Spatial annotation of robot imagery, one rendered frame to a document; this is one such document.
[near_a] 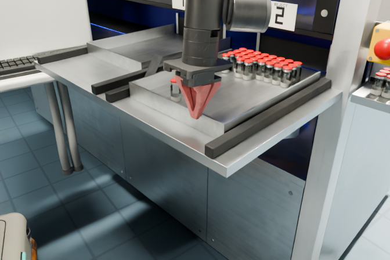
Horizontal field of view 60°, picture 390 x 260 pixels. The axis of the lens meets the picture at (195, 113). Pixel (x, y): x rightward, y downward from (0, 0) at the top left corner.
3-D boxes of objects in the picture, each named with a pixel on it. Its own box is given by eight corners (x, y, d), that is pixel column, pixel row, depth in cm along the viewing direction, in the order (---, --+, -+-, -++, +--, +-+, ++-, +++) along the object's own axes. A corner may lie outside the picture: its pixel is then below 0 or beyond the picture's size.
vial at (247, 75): (246, 76, 83) (247, 58, 81) (253, 79, 81) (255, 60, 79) (240, 79, 81) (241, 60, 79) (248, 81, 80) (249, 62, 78)
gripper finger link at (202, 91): (227, 118, 60) (234, 67, 56) (198, 128, 55) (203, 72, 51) (200, 106, 64) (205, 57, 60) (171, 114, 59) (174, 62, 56)
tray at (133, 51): (173, 33, 121) (173, 23, 120) (230, 48, 105) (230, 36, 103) (87, 53, 100) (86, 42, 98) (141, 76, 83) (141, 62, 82)
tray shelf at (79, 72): (165, 36, 125) (164, 31, 124) (355, 89, 81) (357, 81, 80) (35, 67, 95) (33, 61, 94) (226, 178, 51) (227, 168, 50)
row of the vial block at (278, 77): (230, 67, 88) (231, 50, 86) (291, 86, 77) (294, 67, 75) (224, 69, 87) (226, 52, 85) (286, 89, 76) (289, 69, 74)
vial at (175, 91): (176, 97, 72) (176, 78, 70) (183, 100, 71) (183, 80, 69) (168, 100, 71) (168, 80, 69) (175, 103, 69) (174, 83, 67)
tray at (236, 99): (230, 60, 94) (230, 48, 92) (318, 86, 78) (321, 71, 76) (130, 97, 72) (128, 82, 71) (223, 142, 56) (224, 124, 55)
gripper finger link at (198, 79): (217, 121, 58) (224, 68, 54) (187, 132, 53) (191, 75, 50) (191, 108, 62) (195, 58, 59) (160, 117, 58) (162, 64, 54)
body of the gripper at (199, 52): (233, 73, 57) (239, 28, 54) (188, 83, 50) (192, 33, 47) (206, 64, 61) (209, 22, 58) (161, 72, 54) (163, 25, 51)
